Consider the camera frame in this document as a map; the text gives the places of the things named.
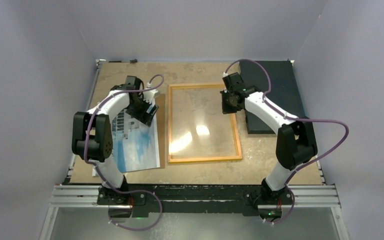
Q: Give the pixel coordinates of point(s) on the yellow picture frame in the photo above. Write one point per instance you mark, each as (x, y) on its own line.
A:
(170, 132)

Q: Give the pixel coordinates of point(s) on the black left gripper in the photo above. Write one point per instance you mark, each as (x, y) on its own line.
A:
(144, 117)

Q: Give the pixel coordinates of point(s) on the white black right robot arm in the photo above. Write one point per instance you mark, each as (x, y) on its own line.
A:
(295, 143)

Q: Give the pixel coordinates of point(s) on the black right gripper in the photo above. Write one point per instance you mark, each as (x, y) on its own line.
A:
(226, 109)

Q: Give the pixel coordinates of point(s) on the clear frame glass pane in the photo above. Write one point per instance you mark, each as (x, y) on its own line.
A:
(200, 126)

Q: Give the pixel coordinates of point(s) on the brown frame backing board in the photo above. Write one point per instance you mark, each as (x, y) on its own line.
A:
(161, 129)

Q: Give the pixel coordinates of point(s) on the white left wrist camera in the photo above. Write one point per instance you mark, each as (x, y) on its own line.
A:
(150, 94)

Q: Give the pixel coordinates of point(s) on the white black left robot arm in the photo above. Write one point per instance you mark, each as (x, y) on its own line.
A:
(92, 138)

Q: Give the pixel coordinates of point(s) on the building and sky photo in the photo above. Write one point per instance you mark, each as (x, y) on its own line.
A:
(135, 145)

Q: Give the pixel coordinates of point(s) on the dark green flat box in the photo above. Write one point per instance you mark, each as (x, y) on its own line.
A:
(284, 88)

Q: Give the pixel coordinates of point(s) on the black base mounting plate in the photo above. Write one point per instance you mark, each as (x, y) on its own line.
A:
(245, 199)

